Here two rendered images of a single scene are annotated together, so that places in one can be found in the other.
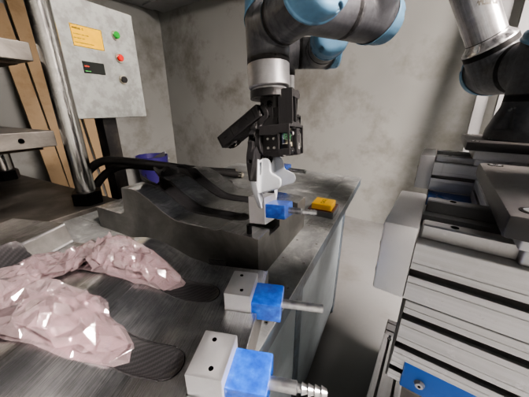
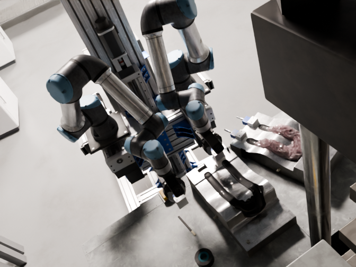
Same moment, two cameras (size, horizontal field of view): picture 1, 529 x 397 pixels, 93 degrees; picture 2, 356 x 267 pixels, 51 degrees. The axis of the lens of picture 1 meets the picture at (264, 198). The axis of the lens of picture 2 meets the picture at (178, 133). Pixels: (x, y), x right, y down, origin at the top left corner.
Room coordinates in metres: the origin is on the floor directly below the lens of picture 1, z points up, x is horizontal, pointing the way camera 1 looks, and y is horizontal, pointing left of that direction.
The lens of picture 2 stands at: (1.38, 0.84, 2.33)
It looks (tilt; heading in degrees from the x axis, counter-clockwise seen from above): 44 degrees down; 229
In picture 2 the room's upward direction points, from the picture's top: 24 degrees counter-clockwise
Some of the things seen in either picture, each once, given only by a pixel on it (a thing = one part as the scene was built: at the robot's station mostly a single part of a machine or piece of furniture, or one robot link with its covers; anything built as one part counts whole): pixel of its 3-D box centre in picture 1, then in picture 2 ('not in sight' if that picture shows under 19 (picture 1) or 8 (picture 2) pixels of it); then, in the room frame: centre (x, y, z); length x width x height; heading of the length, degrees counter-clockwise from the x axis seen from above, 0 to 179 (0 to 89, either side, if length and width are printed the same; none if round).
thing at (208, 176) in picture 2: (200, 188); (234, 185); (0.61, 0.16, 0.92); 0.35 x 0.16 x 0.09; 62
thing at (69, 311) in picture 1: (68, 279); (282, 139); (0.27, 0.26, 0.90); 0.26 x 0.18 x 0.08; 80
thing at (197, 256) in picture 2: not in sight; (204, 258); (0.94, 0.17, 0.82); 0.08 x 0.08 x 0.04
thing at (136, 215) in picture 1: (200, 203); (236, 194); (0.62, 0.17, 0.87); 0.50 x 0.26 x 0.14; 62
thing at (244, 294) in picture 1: (275, 302); (234, 133); (0.28, -0.01, 0.86); 0.13 x 0.05 x 0.05; 80
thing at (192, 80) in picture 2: not in sight; (181, 82); (0.19, -0.33, 1.09); 0.15 x 0.15 x 0.10
